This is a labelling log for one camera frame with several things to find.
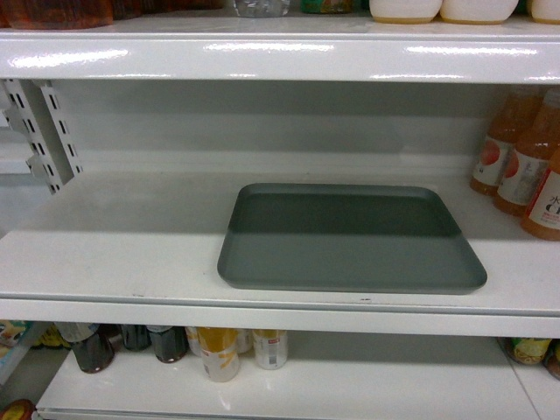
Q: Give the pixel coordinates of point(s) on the orange juice bottle back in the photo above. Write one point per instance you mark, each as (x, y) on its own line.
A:
(515, 116)

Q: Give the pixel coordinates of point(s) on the white cream bottle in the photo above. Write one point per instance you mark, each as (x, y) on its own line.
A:
(404, 12)
(545, 11)
(477, 12)

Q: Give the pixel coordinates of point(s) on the dark soda bottle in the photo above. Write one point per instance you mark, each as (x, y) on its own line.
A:
(169, 342)
(135, 337)
(92, 349)

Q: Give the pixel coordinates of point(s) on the white labelled drink can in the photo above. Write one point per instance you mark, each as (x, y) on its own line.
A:
(271, 348)

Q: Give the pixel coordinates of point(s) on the dark soda bottle right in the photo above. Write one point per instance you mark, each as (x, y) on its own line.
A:
(169, 342)

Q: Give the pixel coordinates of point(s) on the red-brown jar top left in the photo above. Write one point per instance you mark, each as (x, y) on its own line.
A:
(57, 14)

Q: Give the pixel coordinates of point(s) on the green yellow package right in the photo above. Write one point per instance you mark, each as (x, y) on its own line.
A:
(531, 351)

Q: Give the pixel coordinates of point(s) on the white cream bottle left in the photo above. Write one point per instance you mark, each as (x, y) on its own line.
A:
(404, 12)

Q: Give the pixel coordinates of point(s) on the grey-green rectangular tray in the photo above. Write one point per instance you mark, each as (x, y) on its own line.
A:
(346, 238)

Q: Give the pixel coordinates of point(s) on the white cream bottle middle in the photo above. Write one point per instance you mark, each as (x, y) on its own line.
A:
(477, 12)

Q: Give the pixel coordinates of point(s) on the green packaged item top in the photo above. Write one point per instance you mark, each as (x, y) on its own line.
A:
(326, 6)

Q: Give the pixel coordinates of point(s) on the white cream bottle right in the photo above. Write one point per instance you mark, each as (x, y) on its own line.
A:
(545, 11)

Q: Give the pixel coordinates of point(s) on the yellow white drink can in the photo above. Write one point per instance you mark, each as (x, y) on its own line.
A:
(219, 354)

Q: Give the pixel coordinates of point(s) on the orange juice bottle front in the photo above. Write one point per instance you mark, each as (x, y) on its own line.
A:
(541, 218)

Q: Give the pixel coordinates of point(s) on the dark soda bottle middle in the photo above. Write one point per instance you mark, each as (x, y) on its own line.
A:
(135, 337)

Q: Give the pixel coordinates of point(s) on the white slotted shelf upright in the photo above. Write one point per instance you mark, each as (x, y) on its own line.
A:
(33, 112)

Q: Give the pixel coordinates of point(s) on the clear plastic water bottle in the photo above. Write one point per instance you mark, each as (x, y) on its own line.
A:
(261, 8)

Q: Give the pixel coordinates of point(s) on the white lower shelf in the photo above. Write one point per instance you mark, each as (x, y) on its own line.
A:
(379, 377)

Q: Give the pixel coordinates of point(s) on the orange juice bottle middle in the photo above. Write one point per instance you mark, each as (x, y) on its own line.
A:
(530, 158)

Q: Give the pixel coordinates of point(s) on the dark soda bottle left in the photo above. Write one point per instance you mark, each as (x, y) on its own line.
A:
(92, 349)

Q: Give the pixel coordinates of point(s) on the orange juice bottle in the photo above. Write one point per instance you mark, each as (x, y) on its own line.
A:
(515, 116)
(530, 158)
(541, 218)

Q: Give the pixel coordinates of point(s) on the white upper shelf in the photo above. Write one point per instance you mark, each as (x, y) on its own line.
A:
(219, 45)

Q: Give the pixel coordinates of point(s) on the yellow snack bag left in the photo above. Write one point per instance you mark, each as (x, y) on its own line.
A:
(51, 339)

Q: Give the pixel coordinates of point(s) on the orange lid jar bottom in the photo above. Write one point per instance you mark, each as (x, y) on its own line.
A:
(21, 409)

